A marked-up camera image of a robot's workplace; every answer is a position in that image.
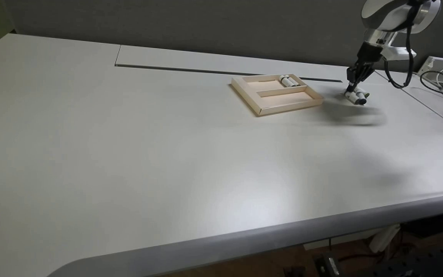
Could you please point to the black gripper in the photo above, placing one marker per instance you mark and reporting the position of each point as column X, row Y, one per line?
column 367, row 59

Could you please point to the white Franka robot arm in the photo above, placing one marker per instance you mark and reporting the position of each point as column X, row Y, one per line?
column 384, row 16

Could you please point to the light wooden compartment tray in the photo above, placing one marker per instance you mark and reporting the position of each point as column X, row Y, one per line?
column 269, row 105

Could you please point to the white power strip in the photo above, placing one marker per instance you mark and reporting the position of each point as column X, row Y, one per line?
column 384, row 238

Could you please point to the dark grey partition panel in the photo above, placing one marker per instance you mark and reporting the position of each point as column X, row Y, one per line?
column 206, row 25

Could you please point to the small dark floor device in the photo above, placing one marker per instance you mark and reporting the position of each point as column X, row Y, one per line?
column 327, row 265

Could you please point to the black perforated breadboard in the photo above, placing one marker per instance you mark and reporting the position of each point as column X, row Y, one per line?
column 426, row 262

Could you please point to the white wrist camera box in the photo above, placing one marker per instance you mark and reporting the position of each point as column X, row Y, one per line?
column 400, row 48

